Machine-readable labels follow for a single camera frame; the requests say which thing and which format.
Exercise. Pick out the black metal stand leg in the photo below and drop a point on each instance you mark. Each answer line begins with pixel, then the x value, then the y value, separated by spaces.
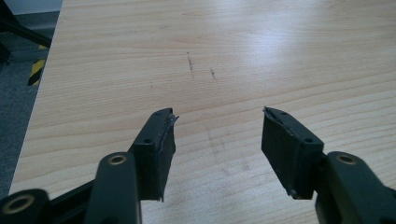
pixel 21 29

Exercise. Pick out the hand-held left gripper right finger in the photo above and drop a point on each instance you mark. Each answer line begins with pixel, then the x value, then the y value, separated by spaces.
pixel 291 155

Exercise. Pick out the yellow black hazard tape strip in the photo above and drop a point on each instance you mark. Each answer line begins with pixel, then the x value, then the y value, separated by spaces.
pixel 36 70

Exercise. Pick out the grey metal bar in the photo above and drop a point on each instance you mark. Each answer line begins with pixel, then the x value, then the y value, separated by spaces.
pixel 29 55

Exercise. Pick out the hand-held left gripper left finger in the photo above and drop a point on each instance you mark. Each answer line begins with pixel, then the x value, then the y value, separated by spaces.
pixel 154 155

